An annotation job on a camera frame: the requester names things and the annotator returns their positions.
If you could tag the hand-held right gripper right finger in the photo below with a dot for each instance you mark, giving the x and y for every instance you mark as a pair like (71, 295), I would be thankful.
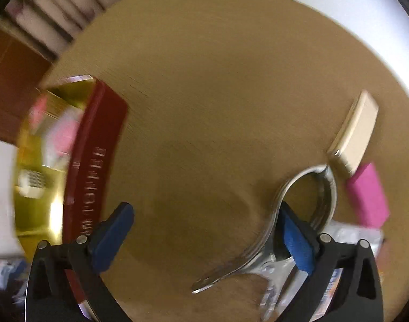
(296, 241)

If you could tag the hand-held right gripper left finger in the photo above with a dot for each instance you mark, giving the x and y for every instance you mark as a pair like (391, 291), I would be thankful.
(109, 238)

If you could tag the red tin box gold inside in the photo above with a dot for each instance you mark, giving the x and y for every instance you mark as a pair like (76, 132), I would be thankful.
(90, 161)

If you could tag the silver pill blister pack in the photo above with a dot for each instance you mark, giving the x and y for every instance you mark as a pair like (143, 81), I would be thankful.
(353, 234)

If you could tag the pink rectangular block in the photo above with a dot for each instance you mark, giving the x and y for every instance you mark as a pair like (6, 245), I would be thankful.
(369, 194)

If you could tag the white gridded item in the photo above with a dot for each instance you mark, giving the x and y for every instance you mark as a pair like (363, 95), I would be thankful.
(31, 181)

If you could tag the purple printed cloth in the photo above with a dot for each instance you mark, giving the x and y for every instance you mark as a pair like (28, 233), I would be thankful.
(8, 273)

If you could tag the pink item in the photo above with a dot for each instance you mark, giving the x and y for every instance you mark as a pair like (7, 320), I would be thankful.
(65, 136)

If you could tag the beige rectangular case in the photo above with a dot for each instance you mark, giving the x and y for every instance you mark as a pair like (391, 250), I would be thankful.
(353, 134)

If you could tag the striped cream curtain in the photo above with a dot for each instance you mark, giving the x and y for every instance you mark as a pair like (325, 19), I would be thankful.
(57, 10)

